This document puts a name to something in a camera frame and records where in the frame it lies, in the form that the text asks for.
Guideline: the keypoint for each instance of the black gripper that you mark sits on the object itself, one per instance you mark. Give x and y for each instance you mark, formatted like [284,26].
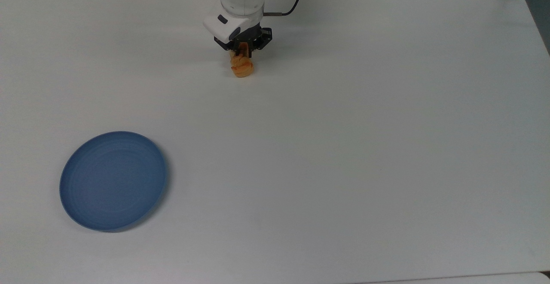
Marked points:
[260,38]

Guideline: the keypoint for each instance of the orange glazed bread roll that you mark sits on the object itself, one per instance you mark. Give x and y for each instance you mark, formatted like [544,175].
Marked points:
[242,67]

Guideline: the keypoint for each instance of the blue round plate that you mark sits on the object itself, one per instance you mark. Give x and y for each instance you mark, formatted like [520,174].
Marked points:
[112,181]

